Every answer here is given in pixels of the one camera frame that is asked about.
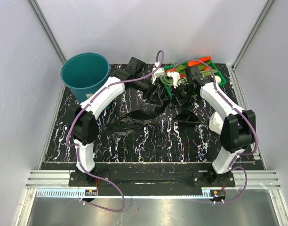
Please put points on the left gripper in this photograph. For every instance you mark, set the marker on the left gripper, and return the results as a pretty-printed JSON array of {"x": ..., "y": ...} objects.
[{"x": 150, "y": 89}]

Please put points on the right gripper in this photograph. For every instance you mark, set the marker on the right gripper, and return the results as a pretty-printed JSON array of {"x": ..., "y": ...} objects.
[{"x": 175, "y": 91}]

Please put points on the black trash bag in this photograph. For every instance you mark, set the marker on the black trash bag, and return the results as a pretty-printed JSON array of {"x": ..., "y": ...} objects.
[{"x": 130, "y": 120}]

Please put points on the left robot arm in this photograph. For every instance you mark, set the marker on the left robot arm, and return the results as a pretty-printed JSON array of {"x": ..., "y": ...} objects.
[{"x": 83, "y": 129}]

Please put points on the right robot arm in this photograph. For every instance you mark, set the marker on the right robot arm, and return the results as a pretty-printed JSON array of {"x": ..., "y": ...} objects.
[{"x": 239, "y": 125}]

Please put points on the teal plastic trash bin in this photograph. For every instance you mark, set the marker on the teal plastic trash bin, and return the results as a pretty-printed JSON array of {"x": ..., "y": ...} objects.
[{"x": 84, "y": 74}]

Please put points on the green long beans bundle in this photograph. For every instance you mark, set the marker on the green long beans bundle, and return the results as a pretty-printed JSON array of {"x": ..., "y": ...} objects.
[{"x": 168, "y": 81}]

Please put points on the large orange carrot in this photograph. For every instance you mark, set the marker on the large orange carrot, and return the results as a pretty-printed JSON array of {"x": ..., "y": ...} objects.
[{"x": 200, "y": 60}]

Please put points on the green plastic vegetable tray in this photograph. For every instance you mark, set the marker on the green plastic vegetable tray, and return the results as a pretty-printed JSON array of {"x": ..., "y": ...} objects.
[{"x": 200, "y": 67}]

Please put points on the yellow white cabbage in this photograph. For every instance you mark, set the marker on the yellow white cabbage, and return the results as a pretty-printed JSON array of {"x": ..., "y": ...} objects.
[{"x": 217, "y": 79}]

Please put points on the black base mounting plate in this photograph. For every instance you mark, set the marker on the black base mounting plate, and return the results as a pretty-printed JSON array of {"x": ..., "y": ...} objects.
[{"x": 152, "y": 179}]

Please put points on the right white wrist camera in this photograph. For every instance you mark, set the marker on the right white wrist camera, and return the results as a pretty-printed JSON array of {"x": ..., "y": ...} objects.
[{"x": 175, "y": 78}]

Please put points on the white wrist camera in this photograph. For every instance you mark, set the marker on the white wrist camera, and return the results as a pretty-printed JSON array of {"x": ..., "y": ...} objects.
[
  {"x": 158, "y": 74},
  {"x": 175, "y": 78}
]

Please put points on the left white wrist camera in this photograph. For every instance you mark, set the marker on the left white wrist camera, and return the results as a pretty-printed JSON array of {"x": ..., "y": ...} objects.
[{"x": 158, "y": 74}]

